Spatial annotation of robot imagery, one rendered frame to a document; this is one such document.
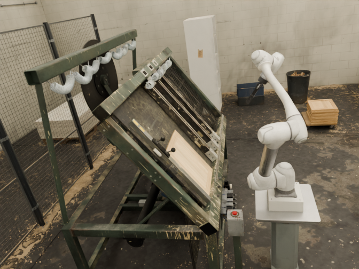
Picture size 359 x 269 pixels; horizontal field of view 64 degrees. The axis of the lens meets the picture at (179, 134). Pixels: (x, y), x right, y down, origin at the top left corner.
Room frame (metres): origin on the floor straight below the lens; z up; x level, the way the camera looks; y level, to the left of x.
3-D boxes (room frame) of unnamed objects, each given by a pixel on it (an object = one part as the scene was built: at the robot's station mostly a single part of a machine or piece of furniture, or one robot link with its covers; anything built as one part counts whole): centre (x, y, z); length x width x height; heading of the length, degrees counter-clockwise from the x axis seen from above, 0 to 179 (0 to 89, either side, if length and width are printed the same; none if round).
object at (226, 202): (2.19, -0.36, 0.69); 0.50 x 0.14 x 0.24; 166
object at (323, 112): (4.83, -2.59, 0.20); 0.61 x 0.53 x 0.40; 164
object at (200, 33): (6.50, -0.80, 1.03); 0.61 x 0.58 x 2.05; 164
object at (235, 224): (1.75, -0.33, 0.84); 0.12 x 0.12 x 0.18; 76
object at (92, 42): (2.96, 0.68, 1.85); 0.80 x 0.06 x 0.80; 166
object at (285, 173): (2.01, -0.82, 1.02); 0.18 x 0.16 x 0.22; 92
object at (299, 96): (6.12, -2.78, 0.33); 0.52 x 0.51 x 0.65; 164
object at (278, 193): (2.03, -0.83, 0.88); 0.22 x 0.18 x 0.06; 164
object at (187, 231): (2.96, 0.25, 0.41); 2.20 x 1.38 x 0.83; 166
